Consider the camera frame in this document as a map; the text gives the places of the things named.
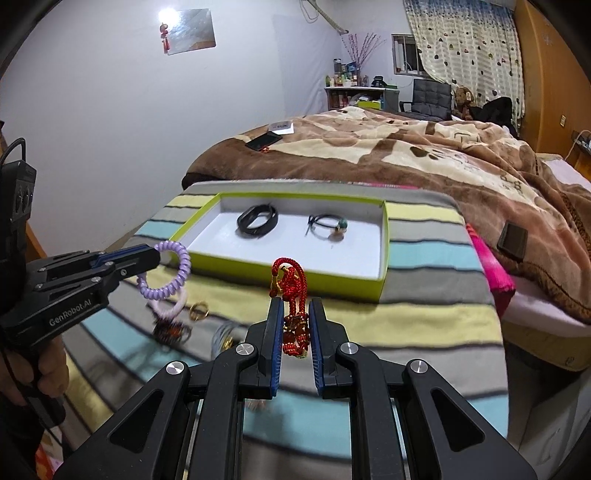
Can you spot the striped fleece blanket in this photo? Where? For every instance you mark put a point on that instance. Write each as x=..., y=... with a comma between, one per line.
x=415, y=258

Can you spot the black chair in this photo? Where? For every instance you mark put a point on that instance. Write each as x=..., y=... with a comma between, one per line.
x=429, y=94

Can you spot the purple flower branches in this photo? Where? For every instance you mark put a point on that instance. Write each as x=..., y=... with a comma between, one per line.
x=362, y=48

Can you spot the heart-print curtain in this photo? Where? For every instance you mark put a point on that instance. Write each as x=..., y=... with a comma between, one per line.
x=466, y=41

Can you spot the row of bottles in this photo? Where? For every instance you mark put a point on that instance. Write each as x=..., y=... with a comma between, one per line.
x=344, y=76

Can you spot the small white box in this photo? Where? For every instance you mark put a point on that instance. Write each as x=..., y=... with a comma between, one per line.
x=281, y=127

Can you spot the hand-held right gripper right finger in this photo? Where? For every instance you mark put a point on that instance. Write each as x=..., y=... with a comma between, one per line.
x=316, y=355

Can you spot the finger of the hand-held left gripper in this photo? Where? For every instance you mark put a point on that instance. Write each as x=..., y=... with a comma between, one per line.
x=121, y=254
x=138, y=264

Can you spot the black rectangular device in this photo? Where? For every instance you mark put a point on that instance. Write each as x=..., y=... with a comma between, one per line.
x=512, y=241

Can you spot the silvery wall poster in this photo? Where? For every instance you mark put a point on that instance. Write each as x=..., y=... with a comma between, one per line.
x=194, y=32

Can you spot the black smartphone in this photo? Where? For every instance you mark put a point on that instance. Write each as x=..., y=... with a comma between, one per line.
x=263, y=141

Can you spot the black clothing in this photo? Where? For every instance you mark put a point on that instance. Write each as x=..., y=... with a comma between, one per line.
x=496, y=110

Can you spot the white tray with green rim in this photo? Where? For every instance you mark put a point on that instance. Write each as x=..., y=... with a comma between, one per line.
x=286, y=251

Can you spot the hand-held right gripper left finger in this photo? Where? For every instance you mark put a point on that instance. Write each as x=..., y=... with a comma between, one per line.
x=275, y=350

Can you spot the brown teddy bear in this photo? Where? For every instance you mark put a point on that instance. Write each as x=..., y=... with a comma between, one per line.
x=462, y=101

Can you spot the wall-mounted pipe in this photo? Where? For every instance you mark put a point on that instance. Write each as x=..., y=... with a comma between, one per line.
x=325, y=16

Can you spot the pink woven cloth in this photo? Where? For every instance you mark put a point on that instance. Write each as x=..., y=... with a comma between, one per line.
x=489, y=267

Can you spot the white desk shelf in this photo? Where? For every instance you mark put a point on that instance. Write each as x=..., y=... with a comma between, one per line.
x=341, y=98

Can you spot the person's left hand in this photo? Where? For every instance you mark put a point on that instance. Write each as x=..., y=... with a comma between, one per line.
x=48, y=369

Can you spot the window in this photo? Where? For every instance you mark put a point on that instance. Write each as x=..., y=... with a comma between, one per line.
x=405, y=55

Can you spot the black wristband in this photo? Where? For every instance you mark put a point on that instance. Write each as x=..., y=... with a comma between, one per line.
x=271, y=222

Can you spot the wooden wardrobe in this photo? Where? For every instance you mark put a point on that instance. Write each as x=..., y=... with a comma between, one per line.
x=554, y=69

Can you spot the red hanging ornament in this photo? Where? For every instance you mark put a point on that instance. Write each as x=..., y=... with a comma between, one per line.
x=164, y=39

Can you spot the brown patterned blanket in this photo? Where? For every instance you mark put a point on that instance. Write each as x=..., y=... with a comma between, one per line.
x=369, y=152

